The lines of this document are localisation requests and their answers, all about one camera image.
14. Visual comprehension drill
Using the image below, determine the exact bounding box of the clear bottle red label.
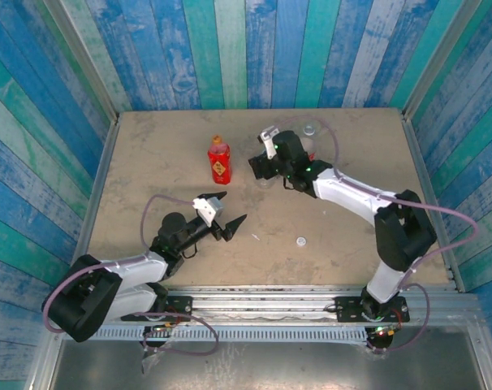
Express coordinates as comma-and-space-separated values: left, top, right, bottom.
297, 120, 325, 163

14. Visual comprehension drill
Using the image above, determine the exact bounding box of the red plum drink bottle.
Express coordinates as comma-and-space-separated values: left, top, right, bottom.
207, 134, 233, 186

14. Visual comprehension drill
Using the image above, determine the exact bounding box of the metal sheet shelf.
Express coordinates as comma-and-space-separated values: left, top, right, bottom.
26, 339, 492, 390

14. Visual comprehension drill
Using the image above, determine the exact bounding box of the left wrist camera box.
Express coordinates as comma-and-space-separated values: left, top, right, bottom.
192, 196, 226, 228

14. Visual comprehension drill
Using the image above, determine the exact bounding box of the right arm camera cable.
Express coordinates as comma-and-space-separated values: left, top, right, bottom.
264, 115, 480, 354

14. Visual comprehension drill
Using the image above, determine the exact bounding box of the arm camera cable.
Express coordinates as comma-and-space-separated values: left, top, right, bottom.
41, 193, 222, 355
264, 115, 480, 354

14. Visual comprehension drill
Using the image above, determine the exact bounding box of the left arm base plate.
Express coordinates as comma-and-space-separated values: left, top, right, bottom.
119, 295, 193, 323

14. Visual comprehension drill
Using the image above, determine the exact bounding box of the aluminium front rail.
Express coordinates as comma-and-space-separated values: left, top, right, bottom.
46, 285, 481, 326

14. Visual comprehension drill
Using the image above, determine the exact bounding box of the aluminium table side rail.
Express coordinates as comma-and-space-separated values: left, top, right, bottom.
63, 117, 121, 292
399, 109, 468, 293

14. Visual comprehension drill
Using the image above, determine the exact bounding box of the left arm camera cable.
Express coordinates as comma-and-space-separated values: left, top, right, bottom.
41, 193, 222, 355

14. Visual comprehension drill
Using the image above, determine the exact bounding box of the slotted grey cable duct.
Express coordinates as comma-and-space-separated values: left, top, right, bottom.
62, 326, 369, 343

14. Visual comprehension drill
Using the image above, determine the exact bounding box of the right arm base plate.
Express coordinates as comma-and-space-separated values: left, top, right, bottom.
334, 295, 411, 324

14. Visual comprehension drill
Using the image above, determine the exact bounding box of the aluminium frame post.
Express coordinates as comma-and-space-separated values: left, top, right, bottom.
42, 0, 121, 123
400, 0, 486, 119

